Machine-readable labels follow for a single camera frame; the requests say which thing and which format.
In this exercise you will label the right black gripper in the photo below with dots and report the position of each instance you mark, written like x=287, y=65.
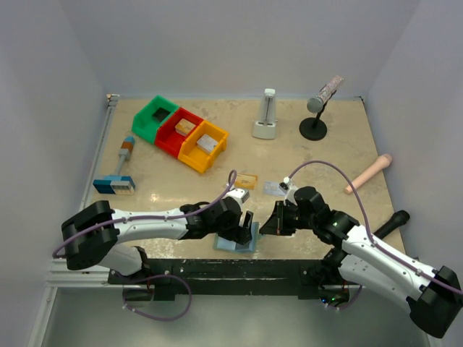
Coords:
x=283, y=220

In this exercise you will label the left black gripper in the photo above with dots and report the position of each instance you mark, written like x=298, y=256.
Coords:
x=236, y=230

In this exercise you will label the green card holder wallet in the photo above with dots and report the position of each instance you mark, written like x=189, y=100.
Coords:
x=222, y=244

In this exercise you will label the white VIP card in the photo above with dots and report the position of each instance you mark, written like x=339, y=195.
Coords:
x=273, y=188

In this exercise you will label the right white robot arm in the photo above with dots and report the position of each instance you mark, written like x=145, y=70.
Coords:
x=431, y=297

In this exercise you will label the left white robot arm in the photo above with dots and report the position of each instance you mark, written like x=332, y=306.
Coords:
x=97, y=234

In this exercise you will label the card stack in yellow bin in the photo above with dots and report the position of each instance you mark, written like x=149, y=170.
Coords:
x=207, y=144

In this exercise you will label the card stack in red bin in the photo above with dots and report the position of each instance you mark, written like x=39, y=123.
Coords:
x=184, y=127

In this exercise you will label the yellow plastic bin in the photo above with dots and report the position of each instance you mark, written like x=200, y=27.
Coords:
x=191, y=155

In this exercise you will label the white metronome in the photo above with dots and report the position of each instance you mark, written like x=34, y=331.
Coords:
x=265, y=126

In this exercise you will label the black microphone stand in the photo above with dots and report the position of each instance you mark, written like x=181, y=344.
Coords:
x=313, y=128

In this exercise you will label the red plastic bin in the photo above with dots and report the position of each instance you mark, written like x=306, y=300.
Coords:
x=168, y=138

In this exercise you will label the grey glitter microphone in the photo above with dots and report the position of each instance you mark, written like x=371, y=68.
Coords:
x=323, y=94

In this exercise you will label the toy block hammer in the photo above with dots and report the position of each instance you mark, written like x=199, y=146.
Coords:
x=116, y=183

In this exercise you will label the black item in green bin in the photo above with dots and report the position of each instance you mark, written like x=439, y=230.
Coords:
x=160, y=115

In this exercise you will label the green plastic bin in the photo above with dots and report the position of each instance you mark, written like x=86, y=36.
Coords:
x=148, y=121

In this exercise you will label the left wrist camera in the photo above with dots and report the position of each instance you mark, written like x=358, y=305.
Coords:
x=239, y=195

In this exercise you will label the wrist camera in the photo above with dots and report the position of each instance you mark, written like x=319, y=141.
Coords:
x=239, y=195
x=288, y=187

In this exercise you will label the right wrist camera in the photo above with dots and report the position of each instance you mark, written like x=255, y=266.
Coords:
x=288, y=187

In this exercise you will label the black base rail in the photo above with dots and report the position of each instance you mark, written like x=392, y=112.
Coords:
x=305, y=279

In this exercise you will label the aluminium frame rail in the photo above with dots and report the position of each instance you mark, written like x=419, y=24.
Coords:
x=59, y=276

